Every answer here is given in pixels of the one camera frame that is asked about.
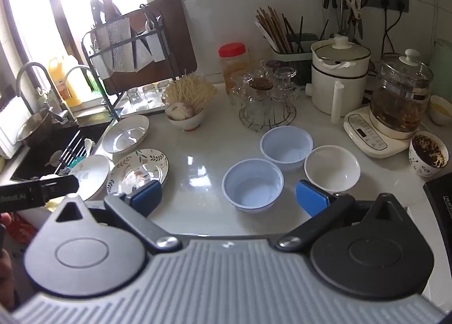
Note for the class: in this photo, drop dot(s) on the white plate with flower print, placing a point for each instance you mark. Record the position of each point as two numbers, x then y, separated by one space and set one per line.
90 175

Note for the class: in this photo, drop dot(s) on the hanging utensil rack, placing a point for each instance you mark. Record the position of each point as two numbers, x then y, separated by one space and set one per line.
344 3

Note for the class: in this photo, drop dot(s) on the garlic bulb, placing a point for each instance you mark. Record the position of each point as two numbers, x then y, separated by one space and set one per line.
179 111

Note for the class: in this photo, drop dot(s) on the plain white plate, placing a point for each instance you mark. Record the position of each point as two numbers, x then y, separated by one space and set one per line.
125 135

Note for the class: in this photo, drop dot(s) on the pale green pitcher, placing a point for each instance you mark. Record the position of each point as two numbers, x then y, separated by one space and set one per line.
442 63

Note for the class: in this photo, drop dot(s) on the drinking glass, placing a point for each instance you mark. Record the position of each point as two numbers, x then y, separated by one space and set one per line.
134 96
150 93
163 89

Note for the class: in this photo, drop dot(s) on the leaf pattern plate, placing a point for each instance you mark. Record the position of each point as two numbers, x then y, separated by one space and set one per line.
137 168

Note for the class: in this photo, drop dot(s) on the white folded cloth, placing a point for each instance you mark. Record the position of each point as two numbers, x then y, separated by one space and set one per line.
12 126

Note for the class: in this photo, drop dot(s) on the white electric cooking pot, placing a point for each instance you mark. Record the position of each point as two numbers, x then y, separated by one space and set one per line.
337 77

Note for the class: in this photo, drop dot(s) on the patterned cup with tea leaves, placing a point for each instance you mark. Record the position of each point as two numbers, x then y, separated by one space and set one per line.
427 154

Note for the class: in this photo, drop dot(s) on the tall steel faucet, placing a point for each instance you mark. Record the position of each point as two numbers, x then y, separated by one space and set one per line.
39 73

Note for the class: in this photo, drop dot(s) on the white ceramic bowl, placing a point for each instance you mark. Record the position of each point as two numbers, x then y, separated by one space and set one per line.
332 168

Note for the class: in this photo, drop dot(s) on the bundle of dried noodles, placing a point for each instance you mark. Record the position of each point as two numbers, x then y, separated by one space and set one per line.
192 91

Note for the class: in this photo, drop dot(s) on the bowl with yellow inside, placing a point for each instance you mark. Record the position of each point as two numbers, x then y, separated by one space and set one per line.
441 110

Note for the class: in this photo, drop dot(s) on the dark wooden cutting board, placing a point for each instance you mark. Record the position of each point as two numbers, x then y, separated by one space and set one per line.
180 38

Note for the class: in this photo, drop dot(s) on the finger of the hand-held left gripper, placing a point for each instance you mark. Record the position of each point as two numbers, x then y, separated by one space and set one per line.
61 183

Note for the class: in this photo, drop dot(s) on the blue plastic bowl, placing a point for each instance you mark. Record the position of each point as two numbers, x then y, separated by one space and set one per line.
286 149
252 186

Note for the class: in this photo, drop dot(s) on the glass electric kettle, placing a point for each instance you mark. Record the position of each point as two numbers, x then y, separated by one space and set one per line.
400 94

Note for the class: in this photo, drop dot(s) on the white bowl with brown foot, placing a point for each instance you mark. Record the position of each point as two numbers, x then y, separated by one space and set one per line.
187 123

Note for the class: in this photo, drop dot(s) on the bundle of wooden chopsticks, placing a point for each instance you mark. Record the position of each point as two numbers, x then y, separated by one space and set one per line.
272 29

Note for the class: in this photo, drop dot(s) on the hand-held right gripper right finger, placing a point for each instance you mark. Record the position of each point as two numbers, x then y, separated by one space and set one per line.
310 197

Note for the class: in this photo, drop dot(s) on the black metal knife rack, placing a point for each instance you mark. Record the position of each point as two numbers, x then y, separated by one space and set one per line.
116 48

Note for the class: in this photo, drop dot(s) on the black induction cooker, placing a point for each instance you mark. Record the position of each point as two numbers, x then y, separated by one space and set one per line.
439 200

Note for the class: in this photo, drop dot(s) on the white spoon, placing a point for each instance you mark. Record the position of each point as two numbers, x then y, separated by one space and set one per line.
87 147

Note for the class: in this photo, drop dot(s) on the yellow detergent bottle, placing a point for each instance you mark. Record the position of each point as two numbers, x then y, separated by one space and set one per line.
65 80

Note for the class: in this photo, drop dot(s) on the small steel faucet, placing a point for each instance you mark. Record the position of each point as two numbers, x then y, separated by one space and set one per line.
79 71

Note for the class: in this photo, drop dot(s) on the stainless steel bowl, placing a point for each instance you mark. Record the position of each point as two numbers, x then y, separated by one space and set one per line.
33 130

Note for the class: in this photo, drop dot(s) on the green chopstick holder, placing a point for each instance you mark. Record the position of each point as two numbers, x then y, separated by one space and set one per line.
295 50

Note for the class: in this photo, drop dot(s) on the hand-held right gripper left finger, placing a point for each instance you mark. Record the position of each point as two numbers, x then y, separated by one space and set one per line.
145 197

